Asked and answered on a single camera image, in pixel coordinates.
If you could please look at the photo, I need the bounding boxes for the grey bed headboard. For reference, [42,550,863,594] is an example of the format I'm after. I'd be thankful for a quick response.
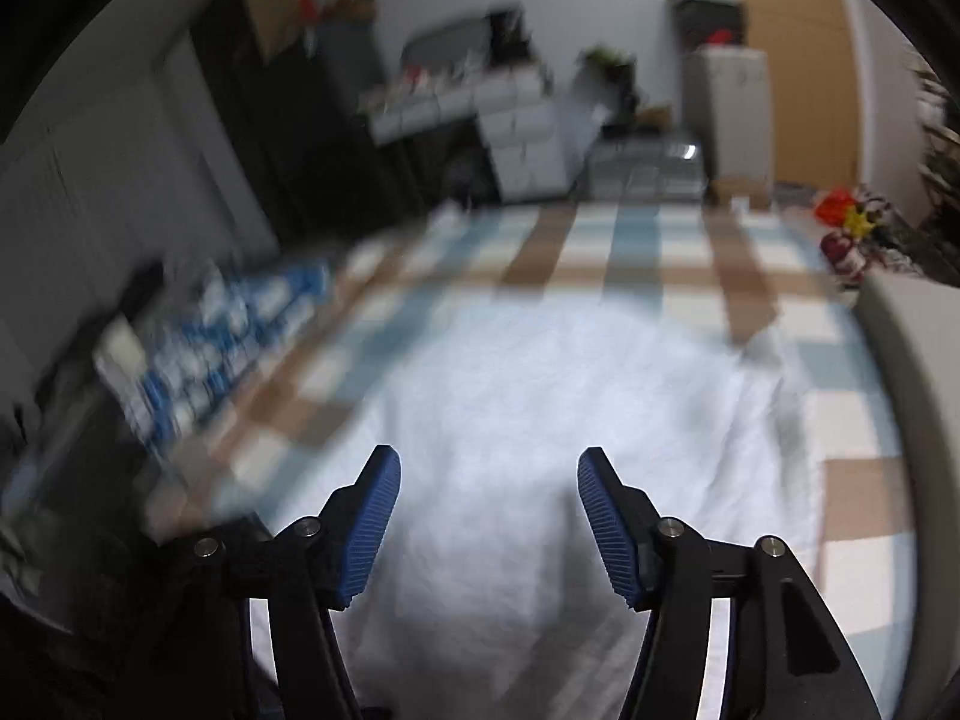
[855,270,960,720]

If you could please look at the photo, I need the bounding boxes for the flat cardboard sheet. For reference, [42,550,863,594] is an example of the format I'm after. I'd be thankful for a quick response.
[240,0,301,61]

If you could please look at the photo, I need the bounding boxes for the dark wrapped flower bouquet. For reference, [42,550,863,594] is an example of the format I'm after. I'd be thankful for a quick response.
[577,45,638,113]

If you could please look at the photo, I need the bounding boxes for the silver suitcase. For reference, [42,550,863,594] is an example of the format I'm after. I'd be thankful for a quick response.
[585,135,706,203]

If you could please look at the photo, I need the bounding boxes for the wooden shoe rack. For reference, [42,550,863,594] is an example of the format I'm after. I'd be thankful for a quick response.
[911,52,960,256]

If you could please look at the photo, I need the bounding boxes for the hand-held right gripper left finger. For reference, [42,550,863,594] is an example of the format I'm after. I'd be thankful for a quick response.
[169,445,402,720]

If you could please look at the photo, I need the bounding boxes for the white dressing table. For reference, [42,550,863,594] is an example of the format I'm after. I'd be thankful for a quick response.
[364,67,575,200]

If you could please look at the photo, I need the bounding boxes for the dark wardrobe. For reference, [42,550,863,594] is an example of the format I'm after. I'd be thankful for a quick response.
[191,0,428,241]

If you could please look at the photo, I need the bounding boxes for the blue plaid quilt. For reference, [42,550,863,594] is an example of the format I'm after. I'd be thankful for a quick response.
[94,255,338,458]

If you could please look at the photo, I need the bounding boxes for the white fluffy sweater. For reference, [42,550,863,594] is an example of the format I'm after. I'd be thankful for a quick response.
[247,292,826,720]

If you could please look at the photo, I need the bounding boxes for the checkered bed sheet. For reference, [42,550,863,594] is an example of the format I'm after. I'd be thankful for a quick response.
[142,206,923,691]

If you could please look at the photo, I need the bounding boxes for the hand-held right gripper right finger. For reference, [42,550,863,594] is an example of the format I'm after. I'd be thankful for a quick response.
[576,446,882,720]

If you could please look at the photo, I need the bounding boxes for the grey framed mirror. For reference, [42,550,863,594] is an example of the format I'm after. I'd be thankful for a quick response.
[401,11,518,76]

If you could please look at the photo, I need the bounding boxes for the white suitcase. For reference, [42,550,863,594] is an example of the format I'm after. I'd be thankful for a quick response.
[682,45,773,196]

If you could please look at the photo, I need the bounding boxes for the wooden door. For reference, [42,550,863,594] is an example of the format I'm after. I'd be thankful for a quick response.
[686,0,863,185]

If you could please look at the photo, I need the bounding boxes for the orange plastic bag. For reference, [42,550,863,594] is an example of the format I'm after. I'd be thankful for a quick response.
[814,191,860,226]

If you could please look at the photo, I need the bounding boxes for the loose shoes and toys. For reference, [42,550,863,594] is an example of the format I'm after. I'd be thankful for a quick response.
[817,187,901,286]

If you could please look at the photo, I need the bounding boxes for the black paper bag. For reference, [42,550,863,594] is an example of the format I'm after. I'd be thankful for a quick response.
[484,7,526,61]

